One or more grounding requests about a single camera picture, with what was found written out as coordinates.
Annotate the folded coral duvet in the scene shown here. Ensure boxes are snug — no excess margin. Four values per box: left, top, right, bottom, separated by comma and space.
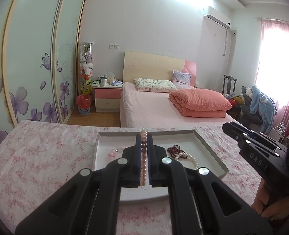
169, 88, 232, 118

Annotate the white air conditioner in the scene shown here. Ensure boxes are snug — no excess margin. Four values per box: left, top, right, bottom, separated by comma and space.
203, 6, 231, 30

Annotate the large pink bead bracelet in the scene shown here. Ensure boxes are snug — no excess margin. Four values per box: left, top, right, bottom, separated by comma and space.
106, 147, 125, 158

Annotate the white pearl bracelet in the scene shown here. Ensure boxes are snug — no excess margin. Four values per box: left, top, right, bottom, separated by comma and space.
176, 152, 199, 170

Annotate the person's right hand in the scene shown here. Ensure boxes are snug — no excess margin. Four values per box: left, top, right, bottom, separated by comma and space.
251, 178, 289, 220

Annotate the wall switch plate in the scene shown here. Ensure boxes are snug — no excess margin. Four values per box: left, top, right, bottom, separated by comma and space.
109, 44, 120, 49

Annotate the blue plush garment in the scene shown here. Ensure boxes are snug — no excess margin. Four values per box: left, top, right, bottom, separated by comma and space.
249, 85, 277, 134

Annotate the pink curtain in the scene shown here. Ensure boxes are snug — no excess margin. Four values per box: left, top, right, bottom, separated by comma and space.
255, 18, 289, 126

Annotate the beige pink headboard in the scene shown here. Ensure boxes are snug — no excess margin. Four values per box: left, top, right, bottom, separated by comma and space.
123, 52, 198, 87

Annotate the dark red garnet bracelet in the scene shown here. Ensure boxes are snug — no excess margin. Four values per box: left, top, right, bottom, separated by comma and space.
167, 144, 184, 159

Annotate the dark wooden chair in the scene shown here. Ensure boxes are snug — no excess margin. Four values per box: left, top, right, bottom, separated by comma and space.
222, 75, 237, 98

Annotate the bed with pink sheet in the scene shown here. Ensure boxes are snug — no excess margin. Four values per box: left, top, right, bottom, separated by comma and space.
120, 82, 236, 129

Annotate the pink bedside table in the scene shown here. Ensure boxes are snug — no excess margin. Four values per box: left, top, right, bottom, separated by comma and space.
94, 85, 123, 112

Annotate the lilac square cushion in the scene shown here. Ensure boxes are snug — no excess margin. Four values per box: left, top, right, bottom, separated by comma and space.
171, 70, 192, 89

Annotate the pink floral tablecloth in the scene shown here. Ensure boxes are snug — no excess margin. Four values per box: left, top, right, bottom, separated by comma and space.
0, 120, 261, 233

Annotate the yellow green plush toy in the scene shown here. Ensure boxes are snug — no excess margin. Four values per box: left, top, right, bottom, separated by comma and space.
81, 79, 92, 95

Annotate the clear tube of plush toys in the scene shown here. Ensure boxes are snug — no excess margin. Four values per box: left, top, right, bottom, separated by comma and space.
78, 41, 96, 84

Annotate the floral white pillow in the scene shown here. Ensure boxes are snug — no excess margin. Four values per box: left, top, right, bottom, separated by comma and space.
135, 78, 177, 93

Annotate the red waste basket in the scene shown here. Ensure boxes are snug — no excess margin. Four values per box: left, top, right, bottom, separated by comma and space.
76, 94, 92, 115

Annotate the pink pearl bracelet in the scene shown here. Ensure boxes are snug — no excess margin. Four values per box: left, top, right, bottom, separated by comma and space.
140, 130, 149, 187

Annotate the grey armchair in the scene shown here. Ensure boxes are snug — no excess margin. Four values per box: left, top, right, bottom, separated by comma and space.
239, 86, 262, 128

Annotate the sliding wardrobe with flowers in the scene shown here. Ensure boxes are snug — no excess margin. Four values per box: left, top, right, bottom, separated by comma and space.
0, 0, 85, 144

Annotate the grey shallow cardboard tray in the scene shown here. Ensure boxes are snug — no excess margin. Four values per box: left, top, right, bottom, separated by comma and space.
92, 130, 229, 202

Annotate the white mug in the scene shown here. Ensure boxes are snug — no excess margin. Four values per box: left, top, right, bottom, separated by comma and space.
101, 78, 107, 87

